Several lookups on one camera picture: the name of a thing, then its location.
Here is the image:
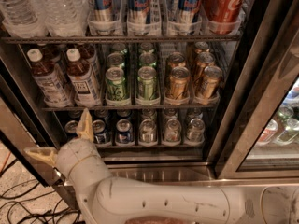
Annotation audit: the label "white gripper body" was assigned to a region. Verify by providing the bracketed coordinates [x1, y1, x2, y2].
[55, 138, 99, 177]

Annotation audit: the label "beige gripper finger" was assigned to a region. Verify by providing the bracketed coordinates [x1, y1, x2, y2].
[24, 147, 58, 167]
[76, 108, 94, 142]

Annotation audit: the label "tea bottle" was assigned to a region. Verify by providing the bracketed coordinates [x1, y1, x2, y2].
[27, 49, 72, 108]
[66, 49, 100, 107]
[77, 43, 100, 77]
[37, 44, 65, 73]

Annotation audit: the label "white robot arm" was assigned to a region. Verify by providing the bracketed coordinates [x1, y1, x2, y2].
[25, 110, 299, 224]

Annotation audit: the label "stainless fridge door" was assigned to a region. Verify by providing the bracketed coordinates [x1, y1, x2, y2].
[0, 43, 65, 186]

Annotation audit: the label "right clear water bottle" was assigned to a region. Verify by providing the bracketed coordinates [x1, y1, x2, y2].
[41, 0, 84, 37]

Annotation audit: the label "clear water bottle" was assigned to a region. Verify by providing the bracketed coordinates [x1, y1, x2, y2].
[41, 0, 84, 37]
[0, 0, 48, 38]

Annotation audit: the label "left clear water bottle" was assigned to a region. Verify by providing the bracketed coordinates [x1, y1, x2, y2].
[0, 0, 48, 38]

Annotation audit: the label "middle blue Pepsi can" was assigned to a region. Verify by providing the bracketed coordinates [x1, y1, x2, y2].
[93, 119, 110, 144]

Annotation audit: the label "blue pepsi can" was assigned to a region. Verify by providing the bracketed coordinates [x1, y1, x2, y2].
[93, 119, 110, 144]
[64, 120, 78, 139]
[116, 119, 134, 144]

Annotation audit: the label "left blue Pepsi can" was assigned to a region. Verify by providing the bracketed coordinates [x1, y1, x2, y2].
[64, 120, 78, 139]

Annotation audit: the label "right blue Pepsi can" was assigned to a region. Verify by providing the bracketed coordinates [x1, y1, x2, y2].
[116, 119, 134, 144]

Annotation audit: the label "front left green can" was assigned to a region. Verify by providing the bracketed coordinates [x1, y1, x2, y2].
[106, 67, 127, 101]

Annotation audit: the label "green can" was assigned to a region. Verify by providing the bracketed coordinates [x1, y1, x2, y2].
[138, 53, 157, 68]
[107, 52, 125, 69]
[106, 67, 127, 101]
[137, 66, 157, 100]

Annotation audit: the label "left silver can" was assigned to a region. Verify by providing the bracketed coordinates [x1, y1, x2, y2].
[139, 119, 157, 143]

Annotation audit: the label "silver can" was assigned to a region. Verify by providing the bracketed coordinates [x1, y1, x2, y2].
[186, 118, 206, 142]
[164, 119, 181, 142]
[139, 119, 157, 143]

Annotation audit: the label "middle left green can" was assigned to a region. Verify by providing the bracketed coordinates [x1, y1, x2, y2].
[107, 52, 125, 69]

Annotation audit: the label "front right green can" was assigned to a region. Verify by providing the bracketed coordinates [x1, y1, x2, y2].
[137, 66, 157, 100]

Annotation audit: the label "middle silver can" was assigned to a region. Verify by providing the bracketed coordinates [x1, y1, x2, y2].
[164, 119, 181, 142]

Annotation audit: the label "middle right green can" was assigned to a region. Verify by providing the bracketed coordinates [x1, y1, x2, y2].
[138, 53, 157, 68]

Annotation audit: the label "front left gold can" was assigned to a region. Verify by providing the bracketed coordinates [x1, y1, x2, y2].
[166, 66, 190, 100]

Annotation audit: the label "gold can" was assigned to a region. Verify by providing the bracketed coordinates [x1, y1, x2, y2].
[193, 41, 210, 54]
[195, 66, 222, 98]
[192, 52, 216, 82]
[165, 52, 186, 76]
[166, 66, 190, 100]

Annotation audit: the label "left Red Bull can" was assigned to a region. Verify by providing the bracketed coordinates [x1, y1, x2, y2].
[93, 0, 114, 35]

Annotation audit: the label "red bull can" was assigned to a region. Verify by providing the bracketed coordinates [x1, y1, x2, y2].
[93, 0, 114, 35]
[127, 0, 150, 35]
[175, 0, 201, 35]

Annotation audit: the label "right silver can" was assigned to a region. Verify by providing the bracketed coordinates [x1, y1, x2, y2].
[186, 118, 206, 142]

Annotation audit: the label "rear left gold can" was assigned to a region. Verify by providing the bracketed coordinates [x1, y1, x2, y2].
[165, 52, 186, 76]

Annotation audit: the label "middle Red Bull can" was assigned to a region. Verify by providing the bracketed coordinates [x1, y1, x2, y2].
[127, 0, 150, 35]

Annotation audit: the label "front right gold can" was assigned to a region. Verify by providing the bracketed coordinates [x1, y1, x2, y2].
[195, 66, 222, 98]

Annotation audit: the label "middle right gold can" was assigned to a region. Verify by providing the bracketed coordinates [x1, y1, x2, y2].
[192, 52, 216, 82]

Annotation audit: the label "rear right gold can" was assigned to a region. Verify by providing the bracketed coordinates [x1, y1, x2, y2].
[193, 41, 210, 54]

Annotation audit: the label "right Red Bull can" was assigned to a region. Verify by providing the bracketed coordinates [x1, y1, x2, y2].
[175, 0, 201, 35]

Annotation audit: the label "red Coca-Cola can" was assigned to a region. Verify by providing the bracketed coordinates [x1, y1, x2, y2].
[203, 0, 244, 35]

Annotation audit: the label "orange floor cable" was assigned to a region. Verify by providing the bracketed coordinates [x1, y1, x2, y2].
[0, 151, 13, 175]

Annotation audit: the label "black floor cables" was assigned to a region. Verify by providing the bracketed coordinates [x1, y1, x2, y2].
[0, 158, 82, 224]

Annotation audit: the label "middle wire shelf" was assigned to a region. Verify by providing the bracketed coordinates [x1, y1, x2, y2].
[42, 104, 217, 111]

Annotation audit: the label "wire shelf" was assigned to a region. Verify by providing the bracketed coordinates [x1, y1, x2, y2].
[1, 35, 241, 44]
[42, 104, 217, 111]

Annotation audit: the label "upper wire shelf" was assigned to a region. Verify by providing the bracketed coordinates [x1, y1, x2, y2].
[1, 35, 241, 44]

